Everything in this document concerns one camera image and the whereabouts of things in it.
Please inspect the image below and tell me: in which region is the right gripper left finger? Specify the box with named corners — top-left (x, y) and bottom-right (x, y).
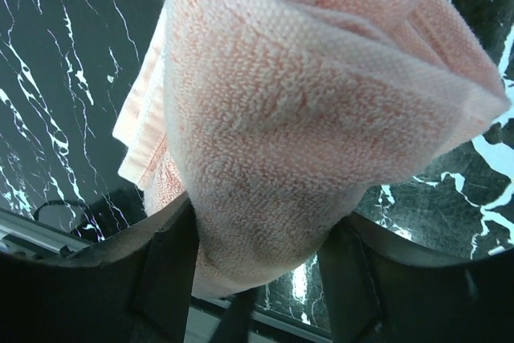
top-left (1, 194), bottom-right (198, 342)

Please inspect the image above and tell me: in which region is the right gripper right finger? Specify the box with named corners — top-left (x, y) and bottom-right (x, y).
top-left (317, 214), bottom-right (513, 342)

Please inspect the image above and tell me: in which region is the pink towel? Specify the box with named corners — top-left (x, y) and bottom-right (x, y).
top-left (112, 0), bottom-right (510, 298)

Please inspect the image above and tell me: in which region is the black marble pattern mat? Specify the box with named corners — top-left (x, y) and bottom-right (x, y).
top-left (0, 0), bottom-right (514, 336)

